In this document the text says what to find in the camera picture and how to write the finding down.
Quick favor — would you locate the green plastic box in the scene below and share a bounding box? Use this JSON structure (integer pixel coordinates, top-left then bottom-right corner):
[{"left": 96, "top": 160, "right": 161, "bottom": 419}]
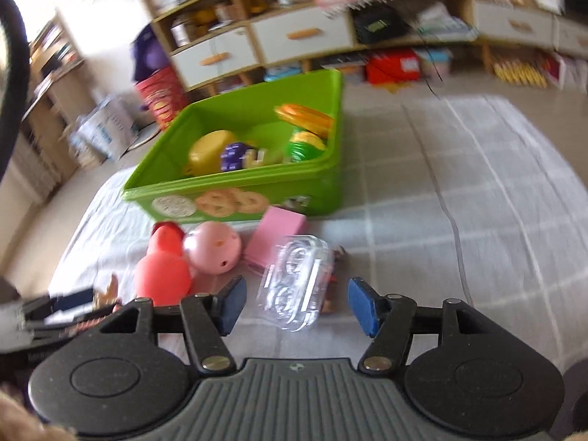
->
[{"left": 122, "top": 69, "right": 345, "bottom": 221}]

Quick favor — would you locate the pink pig toy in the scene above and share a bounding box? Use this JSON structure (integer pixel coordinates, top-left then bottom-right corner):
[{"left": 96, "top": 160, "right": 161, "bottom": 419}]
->
[{"left": 134, "top": 220, "right": 194, "bottom": 306}]

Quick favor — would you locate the toy corn cob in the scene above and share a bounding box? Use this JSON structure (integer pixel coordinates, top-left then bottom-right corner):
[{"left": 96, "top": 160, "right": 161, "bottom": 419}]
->
[{"left": 285, "top": 129, "right": 328, "bottom": 162}]

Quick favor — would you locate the pink ball with holes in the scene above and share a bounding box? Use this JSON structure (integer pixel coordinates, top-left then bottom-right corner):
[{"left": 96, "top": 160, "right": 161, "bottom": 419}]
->
[{"left": 184, "top": 220, "right": 242, "bottom": 276}]

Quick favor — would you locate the clear plastic case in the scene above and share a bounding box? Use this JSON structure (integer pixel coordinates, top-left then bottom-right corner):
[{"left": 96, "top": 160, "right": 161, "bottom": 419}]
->
[{"left": 256, "top": 234, "right": 335, "bottom": 331}]

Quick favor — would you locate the pink block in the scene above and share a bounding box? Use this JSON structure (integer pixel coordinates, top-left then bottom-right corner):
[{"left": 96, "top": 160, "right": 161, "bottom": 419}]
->
[{"left": 243, "top": 207, "right": 308, "bottom": 267}]

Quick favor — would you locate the orange round toy lid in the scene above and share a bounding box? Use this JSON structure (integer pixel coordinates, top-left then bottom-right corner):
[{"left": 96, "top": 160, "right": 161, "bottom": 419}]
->
[{"left": 275, "top": 103, "right": 335, "bottom": 139}]

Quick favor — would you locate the purple bag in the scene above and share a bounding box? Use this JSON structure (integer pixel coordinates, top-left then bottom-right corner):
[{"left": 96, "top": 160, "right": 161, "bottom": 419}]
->
[{"left": 132, "top": 25, "right": 172, "bottom": 81}]

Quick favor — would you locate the red bucket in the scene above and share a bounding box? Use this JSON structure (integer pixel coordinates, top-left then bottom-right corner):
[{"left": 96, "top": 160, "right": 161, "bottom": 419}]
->
[{"left": 136, "top": 67, "right": 189, "bottom": 132}]

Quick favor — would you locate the blue plastic box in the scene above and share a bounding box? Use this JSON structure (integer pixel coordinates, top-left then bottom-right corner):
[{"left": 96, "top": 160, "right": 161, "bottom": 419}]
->
[{"left": 264, "top": 67, "right": 304, "bottom": 83}]

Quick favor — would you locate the red box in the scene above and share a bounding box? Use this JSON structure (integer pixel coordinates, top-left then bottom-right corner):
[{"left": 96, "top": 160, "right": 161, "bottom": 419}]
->
[{"left": 365, "top": 50, "right": 421, "bottom": 84}]

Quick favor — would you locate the amber rabbit toy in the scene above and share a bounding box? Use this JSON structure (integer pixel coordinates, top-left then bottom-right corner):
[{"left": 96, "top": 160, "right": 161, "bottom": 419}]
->
[{"left": 92, "top": 273, "right": 121, "bottom": 311}]

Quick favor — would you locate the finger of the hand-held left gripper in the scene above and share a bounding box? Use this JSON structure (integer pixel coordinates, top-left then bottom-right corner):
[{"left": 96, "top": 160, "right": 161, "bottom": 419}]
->
[
  {"left": 18, "top": 305, "right": 122, "bottom": 338},
  {"left": 21, "top": 287, "right": 97, "bottom": 318}
]

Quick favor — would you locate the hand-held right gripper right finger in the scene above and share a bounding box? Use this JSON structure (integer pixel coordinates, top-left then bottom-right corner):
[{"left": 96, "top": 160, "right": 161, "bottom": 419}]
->
[{"left": 348, "top": 278, "right": 501, "bottom": 374}]

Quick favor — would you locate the white paper bag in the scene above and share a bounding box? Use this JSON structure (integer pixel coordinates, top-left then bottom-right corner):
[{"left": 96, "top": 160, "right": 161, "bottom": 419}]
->
[{"left": 69, "top": 94, "right": 139, "bottom": 161}]

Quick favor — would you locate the wooden bookshelf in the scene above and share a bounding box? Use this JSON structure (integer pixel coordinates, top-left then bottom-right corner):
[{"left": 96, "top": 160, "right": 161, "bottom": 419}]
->
[{"left": 18, "top": 11, "right": 88, "bottom": 194}]

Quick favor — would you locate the small brown figurine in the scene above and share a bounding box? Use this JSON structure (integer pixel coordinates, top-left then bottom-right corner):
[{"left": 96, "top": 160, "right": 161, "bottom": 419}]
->
[{"left": 322, "top": 245, "right": 346, "bottom": 315}]

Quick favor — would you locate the white drawer wooden handle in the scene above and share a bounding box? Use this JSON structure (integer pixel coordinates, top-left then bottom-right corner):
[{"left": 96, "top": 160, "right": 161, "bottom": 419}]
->
[
  {"left": 553, "top": 21, "right": 588, "bottom": 56},
  {"left": 473, "top": 2, "right": 556, "bottom": 49},
  {"left": 250, "top": 9, "right": 356, "bottom": 65},
  {"left": 172, "top": 30, "right": 260, "bottom": 88}
]

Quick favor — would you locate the grey cable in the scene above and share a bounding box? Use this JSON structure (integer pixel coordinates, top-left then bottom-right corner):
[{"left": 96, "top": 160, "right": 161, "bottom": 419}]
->
[{"left": 404, "top": 103, "right": 467, "bottom": 297}]

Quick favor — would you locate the clear box blue lid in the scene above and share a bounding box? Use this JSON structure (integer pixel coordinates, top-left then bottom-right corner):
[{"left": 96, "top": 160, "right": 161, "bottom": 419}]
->
[{"left": 416, "top": 48, "right": 453, "bottom": 79}]

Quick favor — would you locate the yellow egg tray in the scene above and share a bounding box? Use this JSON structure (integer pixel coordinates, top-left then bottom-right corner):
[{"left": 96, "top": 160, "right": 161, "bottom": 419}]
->
[{"left": 491, "top": 53, "right": 549, "bottom": 88}]

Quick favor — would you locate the tan fuzzy sleeve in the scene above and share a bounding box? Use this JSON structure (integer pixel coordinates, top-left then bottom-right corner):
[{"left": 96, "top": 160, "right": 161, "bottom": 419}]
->
[{"left": 0, "top": 392, "right": 79, "bottom": 441}]

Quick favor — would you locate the black bag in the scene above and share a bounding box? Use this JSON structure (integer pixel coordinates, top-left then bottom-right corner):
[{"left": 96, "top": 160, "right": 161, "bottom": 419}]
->
[{"left": 353, "top": 4, "right": 409, "bottom": 46}]

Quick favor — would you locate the wooden cabinet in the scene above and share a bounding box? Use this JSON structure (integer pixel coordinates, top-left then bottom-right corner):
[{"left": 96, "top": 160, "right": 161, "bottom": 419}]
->
[{"left": 135, "top": 0, "right": 588, "bottom": 97}]

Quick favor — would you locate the purple toy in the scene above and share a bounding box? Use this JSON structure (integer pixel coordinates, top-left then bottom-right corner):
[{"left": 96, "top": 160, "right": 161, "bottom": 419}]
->
[{"left": 221, "top": 141, "right": 251, "bottom": 171}]

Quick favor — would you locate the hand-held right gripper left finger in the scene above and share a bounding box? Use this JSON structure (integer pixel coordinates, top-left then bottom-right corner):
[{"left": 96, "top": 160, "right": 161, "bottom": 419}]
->
[{"left": 94, "top": 276, "right": 248, "bottom": 375}]

